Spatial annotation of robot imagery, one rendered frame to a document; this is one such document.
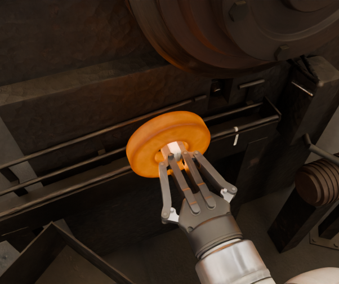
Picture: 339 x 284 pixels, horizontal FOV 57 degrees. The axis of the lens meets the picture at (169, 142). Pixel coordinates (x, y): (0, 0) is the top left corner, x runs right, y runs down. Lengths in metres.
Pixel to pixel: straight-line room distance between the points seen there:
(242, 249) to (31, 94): 0.46
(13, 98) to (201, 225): 0.42
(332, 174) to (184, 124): 0.59
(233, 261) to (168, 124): 0.22
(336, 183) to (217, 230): 0.61
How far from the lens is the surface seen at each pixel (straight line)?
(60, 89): 0.64
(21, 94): 0.66
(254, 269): 0.43
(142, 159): 0.54
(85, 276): 0.71
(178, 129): 0.51
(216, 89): 0.80
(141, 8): 0.46
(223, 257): 0.43
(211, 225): 0.45
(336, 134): 1.89
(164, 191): 0.49
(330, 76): 0.84
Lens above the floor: 1.28
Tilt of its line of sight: 51 degrees down
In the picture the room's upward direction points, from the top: straight up
